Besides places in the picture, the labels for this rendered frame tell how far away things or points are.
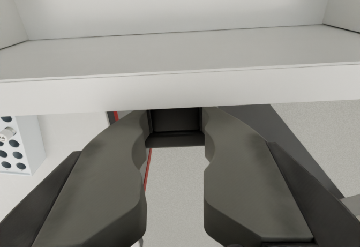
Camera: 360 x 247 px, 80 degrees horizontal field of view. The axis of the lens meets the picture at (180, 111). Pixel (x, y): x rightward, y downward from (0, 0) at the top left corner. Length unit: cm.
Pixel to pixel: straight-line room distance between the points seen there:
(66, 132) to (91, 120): 4
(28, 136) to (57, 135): 4
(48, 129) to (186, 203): 140
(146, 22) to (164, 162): 124
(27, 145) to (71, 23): 19
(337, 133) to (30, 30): 149
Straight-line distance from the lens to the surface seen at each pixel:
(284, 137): 76
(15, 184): 46
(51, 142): 37
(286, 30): 18
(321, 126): 146
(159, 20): 18
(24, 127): 33
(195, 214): 176
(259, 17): 19
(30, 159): 35
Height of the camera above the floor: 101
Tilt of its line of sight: 61 degrees down
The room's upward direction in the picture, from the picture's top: 179 degrees clockwise
